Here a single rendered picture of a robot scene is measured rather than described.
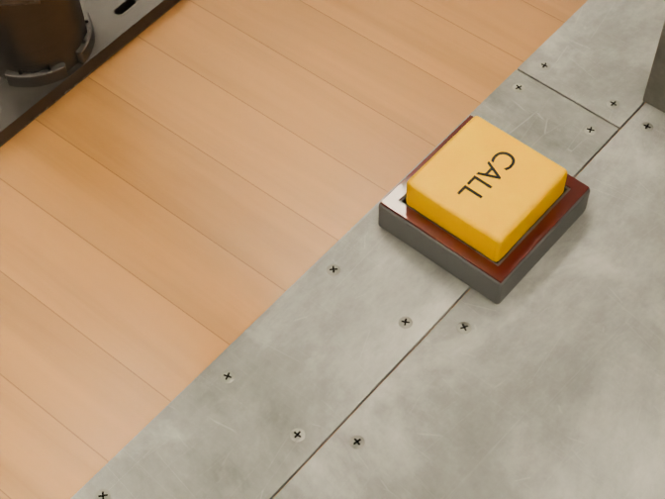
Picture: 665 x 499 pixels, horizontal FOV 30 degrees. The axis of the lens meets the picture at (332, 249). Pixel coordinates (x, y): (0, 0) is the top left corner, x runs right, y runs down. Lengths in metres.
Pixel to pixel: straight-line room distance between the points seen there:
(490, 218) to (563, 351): 0.08
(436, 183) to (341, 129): 0.09
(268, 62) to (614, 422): 0.30
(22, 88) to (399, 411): 0.29
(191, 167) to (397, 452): 0.21
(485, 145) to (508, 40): 0.12
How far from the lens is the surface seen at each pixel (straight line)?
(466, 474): 0.59
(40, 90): 0.74
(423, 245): 0.64
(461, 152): 0.65
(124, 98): 0.74
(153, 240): 0.67
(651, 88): 0.73
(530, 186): 0.64
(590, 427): 0.61
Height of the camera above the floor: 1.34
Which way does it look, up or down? 55 degrees down
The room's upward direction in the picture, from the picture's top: 2 degrees counter-clockwise
